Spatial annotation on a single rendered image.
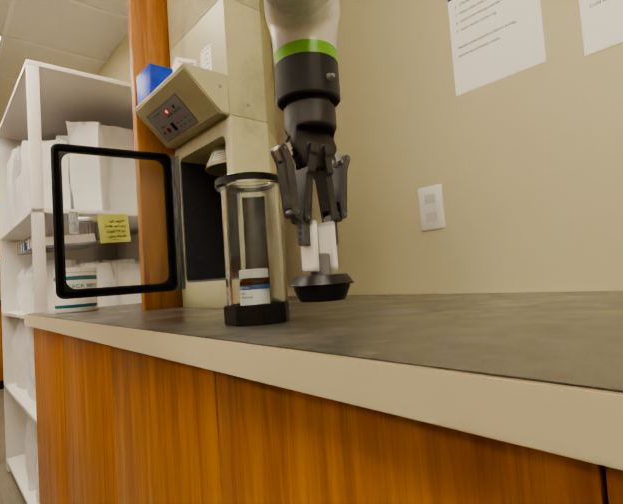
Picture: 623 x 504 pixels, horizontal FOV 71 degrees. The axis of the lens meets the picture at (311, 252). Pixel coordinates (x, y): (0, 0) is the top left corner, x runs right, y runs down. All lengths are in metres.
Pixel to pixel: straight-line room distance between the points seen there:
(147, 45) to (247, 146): 0.55
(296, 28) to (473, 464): 0.55
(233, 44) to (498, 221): 0.77
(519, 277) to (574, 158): 0.27
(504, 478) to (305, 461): 0.22
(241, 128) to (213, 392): 0.70
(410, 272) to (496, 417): 0.94
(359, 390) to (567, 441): 0.15
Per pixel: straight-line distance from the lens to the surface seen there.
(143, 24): 1.58
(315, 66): 0.64
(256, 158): 1.14
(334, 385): 0.39
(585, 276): 1.03
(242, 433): 0.59
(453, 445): 0.36
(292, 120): 0.63
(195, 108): 1.17
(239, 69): 1.20
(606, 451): 0.29
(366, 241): 1.32
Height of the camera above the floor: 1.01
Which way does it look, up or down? 3 degrees up
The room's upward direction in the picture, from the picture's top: 4 degrees counter-clockwise
